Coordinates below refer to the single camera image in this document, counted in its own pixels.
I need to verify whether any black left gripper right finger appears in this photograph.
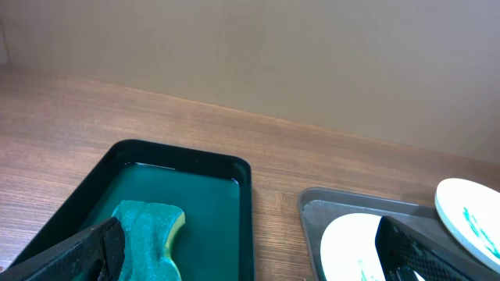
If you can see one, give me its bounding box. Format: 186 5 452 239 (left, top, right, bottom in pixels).
375 216 499 281

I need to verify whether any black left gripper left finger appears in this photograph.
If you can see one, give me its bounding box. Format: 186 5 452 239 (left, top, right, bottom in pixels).
1 217 125 281

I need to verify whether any white plate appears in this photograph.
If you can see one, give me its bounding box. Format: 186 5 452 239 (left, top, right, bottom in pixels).
320 212 427 281
434 178 499 272

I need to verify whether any green yellow sponge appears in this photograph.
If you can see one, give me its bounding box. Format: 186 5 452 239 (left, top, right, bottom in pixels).
112 201 185 281

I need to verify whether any dark grey serving tray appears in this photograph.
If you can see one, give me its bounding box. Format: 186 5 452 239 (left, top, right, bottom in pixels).
298 188 489 280

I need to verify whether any black water tray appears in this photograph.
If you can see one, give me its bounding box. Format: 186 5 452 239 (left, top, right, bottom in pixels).
13 140 255 280

